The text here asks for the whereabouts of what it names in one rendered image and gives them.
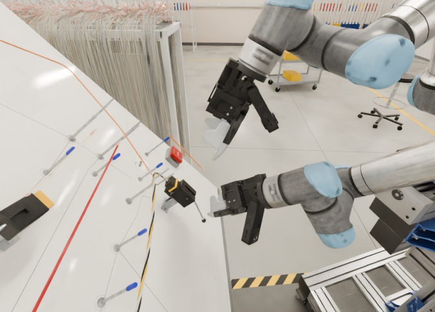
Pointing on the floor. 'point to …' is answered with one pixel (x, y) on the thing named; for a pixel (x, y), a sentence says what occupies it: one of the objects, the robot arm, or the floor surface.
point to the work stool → (390, 103)
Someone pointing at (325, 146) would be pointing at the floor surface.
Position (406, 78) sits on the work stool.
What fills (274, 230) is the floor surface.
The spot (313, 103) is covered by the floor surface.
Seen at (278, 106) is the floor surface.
